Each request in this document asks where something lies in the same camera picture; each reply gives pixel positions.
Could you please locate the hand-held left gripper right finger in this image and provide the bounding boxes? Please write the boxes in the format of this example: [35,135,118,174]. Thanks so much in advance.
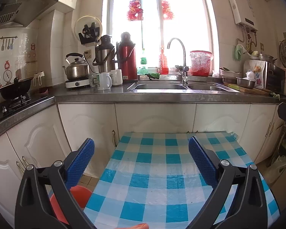
[188,136,269,229]

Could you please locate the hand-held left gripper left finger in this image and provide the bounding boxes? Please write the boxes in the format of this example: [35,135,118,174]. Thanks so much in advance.
[14,138,96,229]

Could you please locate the red plastic basin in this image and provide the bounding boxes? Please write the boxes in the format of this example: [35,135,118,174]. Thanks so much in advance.
[50,185,92,225]

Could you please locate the black silver toaster oven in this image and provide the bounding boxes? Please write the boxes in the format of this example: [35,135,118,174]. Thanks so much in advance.
[264,61,286,93]

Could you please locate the wooden cutting board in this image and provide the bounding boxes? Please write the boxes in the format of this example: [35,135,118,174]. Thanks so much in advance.
[223,82,272,95]

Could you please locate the blue white checkered tablecloth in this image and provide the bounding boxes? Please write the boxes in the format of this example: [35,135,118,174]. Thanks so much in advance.
[83,132,280,229]

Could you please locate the printed white plastic bag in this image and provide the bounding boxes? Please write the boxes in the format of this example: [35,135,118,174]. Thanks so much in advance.
[243,60,267,90]

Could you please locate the stainless steel bowl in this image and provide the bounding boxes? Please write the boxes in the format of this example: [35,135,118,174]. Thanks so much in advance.
[236,77,256,89]

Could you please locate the white kitchen base cabinets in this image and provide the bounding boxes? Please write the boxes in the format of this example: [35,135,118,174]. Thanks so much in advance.
[0,101,285,227]

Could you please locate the stack of plates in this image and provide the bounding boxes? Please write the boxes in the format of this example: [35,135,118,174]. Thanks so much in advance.
[220,67,243,79]

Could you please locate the green hanging glove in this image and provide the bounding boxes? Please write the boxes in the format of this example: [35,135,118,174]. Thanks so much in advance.
[235,44,245,61]

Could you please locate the grey stone countertop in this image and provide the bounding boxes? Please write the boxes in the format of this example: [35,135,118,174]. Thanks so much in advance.
[0,86,286,144]

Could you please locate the white induction hotplate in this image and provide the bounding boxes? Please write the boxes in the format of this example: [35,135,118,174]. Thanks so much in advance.
[65,78,91,89]

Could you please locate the black gas stove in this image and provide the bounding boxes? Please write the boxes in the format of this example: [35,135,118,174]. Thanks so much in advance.
[0,95,49,124]

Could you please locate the stainless steel double sink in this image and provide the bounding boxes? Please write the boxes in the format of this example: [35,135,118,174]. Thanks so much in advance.
[127,81,240,93]

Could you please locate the stainless steel kettle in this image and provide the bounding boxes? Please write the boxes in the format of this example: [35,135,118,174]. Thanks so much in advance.
[62,53,90,81]

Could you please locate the red plastic basket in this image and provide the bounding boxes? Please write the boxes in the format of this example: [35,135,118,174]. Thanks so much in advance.
[190,51,214,77]

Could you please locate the black wok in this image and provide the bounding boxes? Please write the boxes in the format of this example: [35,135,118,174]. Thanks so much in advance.
[0,77,34,101]

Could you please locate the red plastic bottle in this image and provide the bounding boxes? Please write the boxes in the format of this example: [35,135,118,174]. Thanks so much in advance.
[159,46,169,75]

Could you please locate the steel thermos black top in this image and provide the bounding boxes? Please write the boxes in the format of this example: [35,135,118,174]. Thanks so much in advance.
[93,35,117,74]

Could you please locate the steel kitchen faucet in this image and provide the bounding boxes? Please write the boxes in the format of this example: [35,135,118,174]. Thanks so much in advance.
[167,38,189,85]

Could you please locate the red thermos flask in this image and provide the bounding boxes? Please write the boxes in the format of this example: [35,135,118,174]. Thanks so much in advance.
[116,32,138,81]

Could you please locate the green plastic bottle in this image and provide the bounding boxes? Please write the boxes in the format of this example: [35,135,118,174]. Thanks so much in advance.
[140,49,148,73]

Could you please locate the kitchen window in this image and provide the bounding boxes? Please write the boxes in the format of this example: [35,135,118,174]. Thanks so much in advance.
[102,0,217,71]

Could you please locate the round glass pot lid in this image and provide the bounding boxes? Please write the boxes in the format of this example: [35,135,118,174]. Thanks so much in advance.
[74,15,103,46]

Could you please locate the red paper window decoration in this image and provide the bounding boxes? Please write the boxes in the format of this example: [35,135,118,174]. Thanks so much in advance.
[127,0,144,21]
[161,0,175,21]

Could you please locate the steel range hood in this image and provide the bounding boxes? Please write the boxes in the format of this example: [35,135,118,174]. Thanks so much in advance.
[0,0,60,30]

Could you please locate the white wall water heater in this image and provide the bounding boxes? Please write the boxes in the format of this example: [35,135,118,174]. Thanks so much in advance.
[226,0,259,31]

